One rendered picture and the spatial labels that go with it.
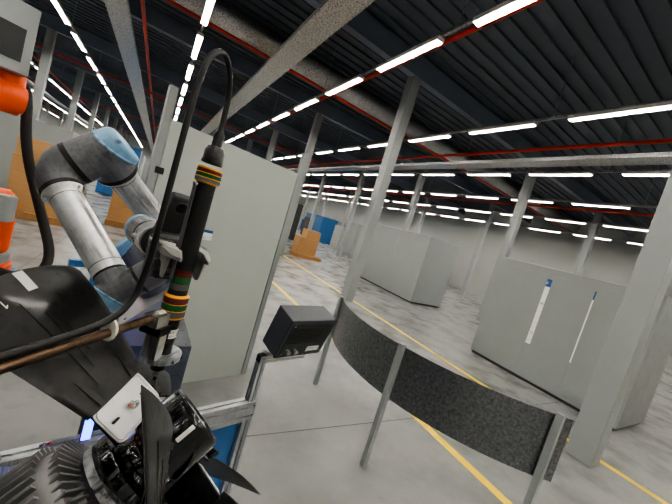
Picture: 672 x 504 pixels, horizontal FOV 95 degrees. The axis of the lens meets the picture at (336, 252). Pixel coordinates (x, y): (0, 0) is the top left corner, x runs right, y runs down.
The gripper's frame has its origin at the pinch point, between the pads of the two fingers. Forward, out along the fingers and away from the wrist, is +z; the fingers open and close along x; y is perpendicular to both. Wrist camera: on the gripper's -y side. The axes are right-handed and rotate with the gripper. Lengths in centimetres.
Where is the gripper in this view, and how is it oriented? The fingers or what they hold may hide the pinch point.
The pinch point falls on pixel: (193, 256)
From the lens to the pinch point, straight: 60.1
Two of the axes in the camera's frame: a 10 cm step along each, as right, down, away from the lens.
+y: -2.9, 9.6, 0.7
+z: 6.9, 2.5, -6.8
